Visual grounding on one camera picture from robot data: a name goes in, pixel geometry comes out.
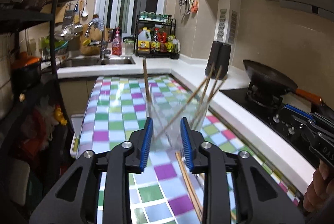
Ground black pot orange lid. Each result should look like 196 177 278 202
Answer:
10 55 43 89

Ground red sauce bottle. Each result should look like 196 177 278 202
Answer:
158 31 167 53

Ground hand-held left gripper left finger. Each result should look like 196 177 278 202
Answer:
29 116 154 224

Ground black wok orange handle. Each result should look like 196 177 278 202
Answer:
243 59 325 107

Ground checkered tablecloth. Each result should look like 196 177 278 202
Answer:
76 75 300 224

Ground hanging kitchen tools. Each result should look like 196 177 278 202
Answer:
179 0 200 15

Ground black gas stove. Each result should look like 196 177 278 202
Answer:
219 83 334 169

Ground wooden cutting board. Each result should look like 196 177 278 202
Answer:
80 19 106 55

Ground yellow oil bottle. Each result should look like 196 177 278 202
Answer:
137 28 152 55

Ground red dish soap bottle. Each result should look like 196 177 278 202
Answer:
112 27 123 56

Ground row of spice jars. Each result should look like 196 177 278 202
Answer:
139 11 173 22

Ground clear plastic utensil basket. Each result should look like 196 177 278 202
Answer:
146 97 210 154

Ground black spice rack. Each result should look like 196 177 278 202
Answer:
134 15 180 59

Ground glass jar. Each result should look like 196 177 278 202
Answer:
124 36 135 55

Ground black shelf rack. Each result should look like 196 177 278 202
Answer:
0 0 73 162

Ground black knife block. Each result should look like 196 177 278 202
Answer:
205 41 232 81

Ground steel sink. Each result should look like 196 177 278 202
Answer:
59 56 136 68

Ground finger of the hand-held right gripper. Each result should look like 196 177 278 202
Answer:
290 115 314 139
283 103 314 120

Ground person's right hand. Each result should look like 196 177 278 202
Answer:
303 161 334 213

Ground chrome faucet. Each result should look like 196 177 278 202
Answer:
85 19 109 59

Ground wall vent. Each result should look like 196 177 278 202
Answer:
217 8 227 42
228 10 238 43

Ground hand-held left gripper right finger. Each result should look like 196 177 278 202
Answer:
180 116 305 224

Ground metal grater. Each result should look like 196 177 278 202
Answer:
64 3 75 24

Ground green bowl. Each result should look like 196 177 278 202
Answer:
47 40 70 53

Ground yellow toy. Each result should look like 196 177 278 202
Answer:
53 105 68 126

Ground metal strainer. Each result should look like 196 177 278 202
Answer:
59 23 84 40

